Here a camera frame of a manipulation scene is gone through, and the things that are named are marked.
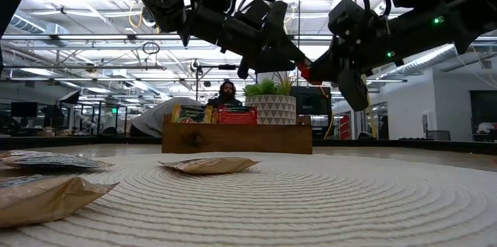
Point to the white round woven placemat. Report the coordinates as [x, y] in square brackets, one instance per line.
[291, 204]

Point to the black wall screen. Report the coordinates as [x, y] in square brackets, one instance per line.
[485, 107]

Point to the large black screen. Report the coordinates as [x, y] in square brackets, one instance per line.
[312, 101]

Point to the person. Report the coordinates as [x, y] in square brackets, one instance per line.
[227, 91]
[155, 119]

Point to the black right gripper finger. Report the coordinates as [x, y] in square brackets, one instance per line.
[355, 89]
[324, 69]

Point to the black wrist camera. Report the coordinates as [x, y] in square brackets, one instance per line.
[347, 18]
[264, 14]

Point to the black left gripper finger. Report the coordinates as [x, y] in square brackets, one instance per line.
[287, 58]

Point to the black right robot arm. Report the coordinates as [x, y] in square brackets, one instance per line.
[466, 6]

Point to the green succulent plant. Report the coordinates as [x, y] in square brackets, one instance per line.
[264, 88]

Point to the small black desk monitor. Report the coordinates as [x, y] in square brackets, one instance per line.
[24, 110]

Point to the brown tea packet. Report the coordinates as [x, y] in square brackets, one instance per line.
[46, 204]
[58, 161]
[209, 165]

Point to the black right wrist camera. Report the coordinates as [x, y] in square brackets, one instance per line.
[347, 18]

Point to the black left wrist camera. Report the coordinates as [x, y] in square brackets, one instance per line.
[264, 14]

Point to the brown wooden tea box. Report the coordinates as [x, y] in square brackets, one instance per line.
[240, 140]

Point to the black camera rig frame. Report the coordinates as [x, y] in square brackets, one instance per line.
[227, 67]

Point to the white triangle-patterned plant pot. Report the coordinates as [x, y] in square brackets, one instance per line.
[273, 111]

